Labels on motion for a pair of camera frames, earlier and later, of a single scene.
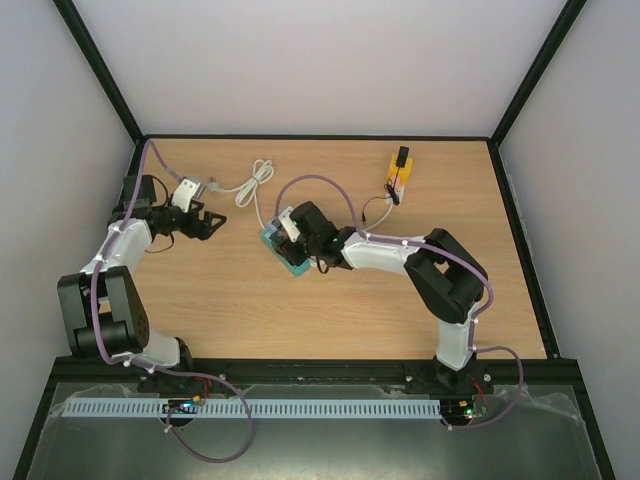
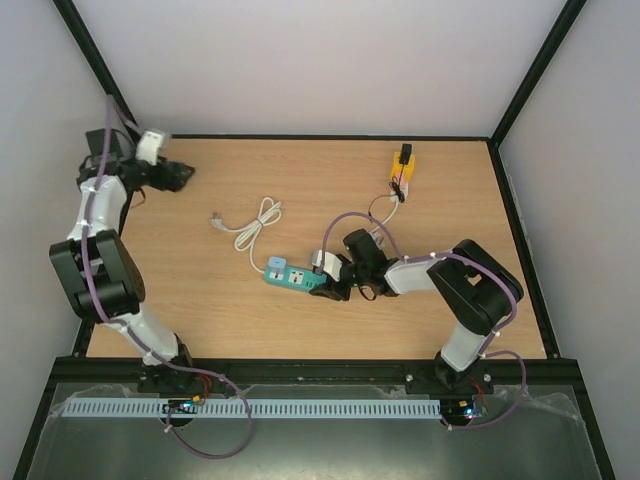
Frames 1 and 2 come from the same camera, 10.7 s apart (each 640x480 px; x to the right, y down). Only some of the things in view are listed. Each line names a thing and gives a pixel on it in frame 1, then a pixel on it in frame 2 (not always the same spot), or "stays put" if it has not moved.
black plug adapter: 402,156 stays put
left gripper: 201,232 to 164,183
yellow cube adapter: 404,173 stays put
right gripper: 291,248 to 343,282
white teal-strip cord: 261,173 to 269,213
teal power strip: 295,270 to 296,277
